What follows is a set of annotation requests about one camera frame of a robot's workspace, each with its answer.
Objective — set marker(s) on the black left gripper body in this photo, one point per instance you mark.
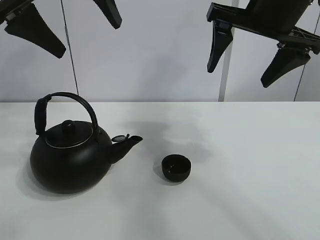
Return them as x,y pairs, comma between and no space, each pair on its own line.
8,6

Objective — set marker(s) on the small black teacup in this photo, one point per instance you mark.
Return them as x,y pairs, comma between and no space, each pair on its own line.
176,168

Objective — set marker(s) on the black round kettle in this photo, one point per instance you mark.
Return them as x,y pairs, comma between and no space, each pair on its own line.
75,155

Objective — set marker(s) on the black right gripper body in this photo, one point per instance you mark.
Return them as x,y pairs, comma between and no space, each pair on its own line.
274,19

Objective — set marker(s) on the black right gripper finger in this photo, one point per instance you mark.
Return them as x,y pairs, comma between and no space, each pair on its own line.
285,60
221,38

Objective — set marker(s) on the white vertical wall post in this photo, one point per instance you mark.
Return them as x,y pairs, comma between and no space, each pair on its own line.
225,72

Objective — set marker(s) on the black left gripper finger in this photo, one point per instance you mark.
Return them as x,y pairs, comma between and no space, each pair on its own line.
27,23
110,11

